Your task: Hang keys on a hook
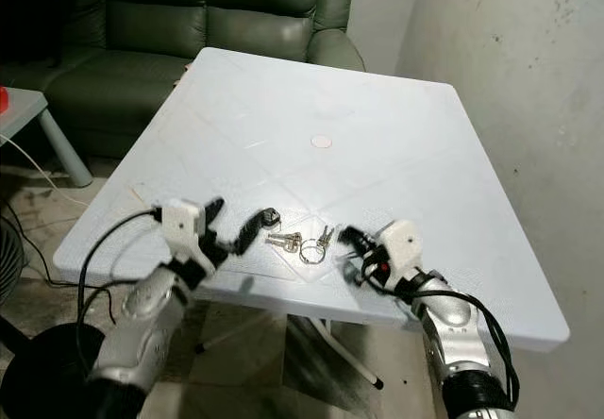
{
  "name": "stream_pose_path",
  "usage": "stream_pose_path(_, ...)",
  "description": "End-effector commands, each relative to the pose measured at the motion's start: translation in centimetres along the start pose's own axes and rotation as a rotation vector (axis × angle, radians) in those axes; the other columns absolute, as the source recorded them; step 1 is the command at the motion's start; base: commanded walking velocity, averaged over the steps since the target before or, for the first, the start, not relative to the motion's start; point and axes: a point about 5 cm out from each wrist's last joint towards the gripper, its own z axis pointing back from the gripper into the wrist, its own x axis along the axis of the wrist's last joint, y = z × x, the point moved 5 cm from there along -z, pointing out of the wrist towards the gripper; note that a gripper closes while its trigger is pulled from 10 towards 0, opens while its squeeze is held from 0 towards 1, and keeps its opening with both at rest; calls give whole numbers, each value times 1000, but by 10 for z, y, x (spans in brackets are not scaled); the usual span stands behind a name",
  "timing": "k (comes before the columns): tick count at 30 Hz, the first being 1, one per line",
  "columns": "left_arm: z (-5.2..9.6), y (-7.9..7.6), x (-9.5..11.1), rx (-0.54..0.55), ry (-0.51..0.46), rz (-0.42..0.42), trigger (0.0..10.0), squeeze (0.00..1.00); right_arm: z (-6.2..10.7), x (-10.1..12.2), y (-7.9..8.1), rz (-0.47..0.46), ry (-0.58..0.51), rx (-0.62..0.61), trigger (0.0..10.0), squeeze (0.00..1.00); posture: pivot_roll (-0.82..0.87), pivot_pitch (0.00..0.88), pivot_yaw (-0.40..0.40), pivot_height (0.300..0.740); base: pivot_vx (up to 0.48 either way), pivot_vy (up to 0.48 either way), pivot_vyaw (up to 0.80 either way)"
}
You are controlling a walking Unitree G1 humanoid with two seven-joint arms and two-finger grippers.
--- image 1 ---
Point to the grey side table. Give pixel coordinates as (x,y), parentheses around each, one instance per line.
(24,108)

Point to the white plastic square table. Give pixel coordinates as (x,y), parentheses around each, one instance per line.
(340,174)

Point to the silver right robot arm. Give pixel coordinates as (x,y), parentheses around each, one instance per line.
(458,339)

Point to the red object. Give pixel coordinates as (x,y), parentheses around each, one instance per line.
(4,101)

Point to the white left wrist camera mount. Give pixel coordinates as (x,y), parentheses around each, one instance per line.
(182,221)

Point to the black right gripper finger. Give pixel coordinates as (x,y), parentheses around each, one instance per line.
(360,266)
(359,238)

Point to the dark green leather sofa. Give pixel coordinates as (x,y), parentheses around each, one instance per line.
(151,41)

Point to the black standing fan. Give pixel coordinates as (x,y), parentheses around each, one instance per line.
(47,386)

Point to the round white table cap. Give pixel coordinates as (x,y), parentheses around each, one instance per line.
(322,142)

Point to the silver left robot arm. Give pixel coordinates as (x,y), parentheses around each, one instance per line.
(146,320)

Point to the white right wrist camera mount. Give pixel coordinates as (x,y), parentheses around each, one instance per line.
(402,244)

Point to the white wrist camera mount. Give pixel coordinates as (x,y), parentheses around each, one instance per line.
(182,221)
(402,244)

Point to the brown cardboard piece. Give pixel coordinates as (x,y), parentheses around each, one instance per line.
(182,73)

